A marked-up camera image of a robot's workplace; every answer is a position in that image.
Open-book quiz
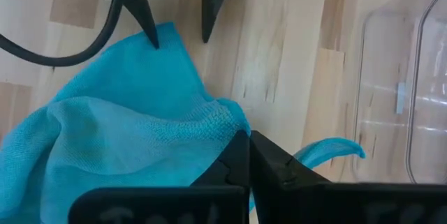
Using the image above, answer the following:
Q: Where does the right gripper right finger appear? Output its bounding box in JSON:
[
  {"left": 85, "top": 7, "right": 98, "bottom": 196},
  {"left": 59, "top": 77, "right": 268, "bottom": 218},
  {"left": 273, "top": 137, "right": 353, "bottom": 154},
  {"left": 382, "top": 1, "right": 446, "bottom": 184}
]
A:
[{"left": 249, "top": 130, "right": 447, "bottom": 224}]

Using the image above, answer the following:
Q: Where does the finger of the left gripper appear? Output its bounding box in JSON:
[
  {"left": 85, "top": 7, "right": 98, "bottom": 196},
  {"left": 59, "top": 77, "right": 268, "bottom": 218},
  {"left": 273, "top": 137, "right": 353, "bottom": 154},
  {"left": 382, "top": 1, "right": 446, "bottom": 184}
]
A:
[
  {"left": 201, "top": 0, "right": 244, "bottom": 44},
  {"left": 122, "top": 0, "right": 161, "bottom": 50}
]

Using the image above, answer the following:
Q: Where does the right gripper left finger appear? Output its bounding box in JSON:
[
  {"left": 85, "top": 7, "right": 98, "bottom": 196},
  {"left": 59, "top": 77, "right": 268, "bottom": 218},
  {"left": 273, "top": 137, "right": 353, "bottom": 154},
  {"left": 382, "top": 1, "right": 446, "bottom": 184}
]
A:
[{"left": 68, "top": 129, "right": 251, "bottom": 224}]

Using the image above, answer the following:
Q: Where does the blue microfiber towel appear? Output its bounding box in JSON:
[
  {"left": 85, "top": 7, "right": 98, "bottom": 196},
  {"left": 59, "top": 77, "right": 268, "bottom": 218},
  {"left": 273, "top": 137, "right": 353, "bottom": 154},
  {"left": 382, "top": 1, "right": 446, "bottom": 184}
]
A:
[{"left": 0, "top": 21, "right": 367, "bottom": 224}]

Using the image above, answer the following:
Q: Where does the clear plastic bin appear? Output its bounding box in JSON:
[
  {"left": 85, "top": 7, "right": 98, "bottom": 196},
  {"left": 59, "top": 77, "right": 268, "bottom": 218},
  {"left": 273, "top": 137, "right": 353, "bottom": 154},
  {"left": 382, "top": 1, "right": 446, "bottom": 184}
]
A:
[{"left": 352, "top": 0, "right": 447, "bottom": 185}]

